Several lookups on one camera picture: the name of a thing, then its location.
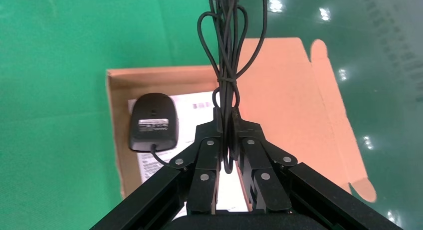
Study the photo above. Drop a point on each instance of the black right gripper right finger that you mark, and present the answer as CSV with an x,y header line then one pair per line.
x,y
257,162

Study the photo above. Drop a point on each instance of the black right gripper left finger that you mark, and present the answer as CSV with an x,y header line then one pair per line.
x,y
205,162

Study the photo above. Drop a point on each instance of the brown cardboard box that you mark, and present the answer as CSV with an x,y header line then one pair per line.
x,y
290,99

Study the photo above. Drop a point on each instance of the white printed instruction sheet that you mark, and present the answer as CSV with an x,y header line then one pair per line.
x,y
191,122

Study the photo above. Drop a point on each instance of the green table cloth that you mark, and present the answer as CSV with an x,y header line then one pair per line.
x,y
59,106

